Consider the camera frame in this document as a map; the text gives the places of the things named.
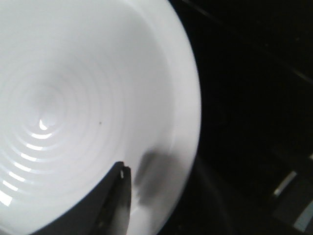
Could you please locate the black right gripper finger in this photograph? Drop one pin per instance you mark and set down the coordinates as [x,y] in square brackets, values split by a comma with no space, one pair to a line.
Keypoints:
[104,211]

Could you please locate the white round plate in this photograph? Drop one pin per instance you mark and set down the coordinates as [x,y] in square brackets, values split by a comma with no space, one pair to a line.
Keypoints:
[85,84]

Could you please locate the black glass gas hob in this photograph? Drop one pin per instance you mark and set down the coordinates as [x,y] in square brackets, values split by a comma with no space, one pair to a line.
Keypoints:
[253,174]

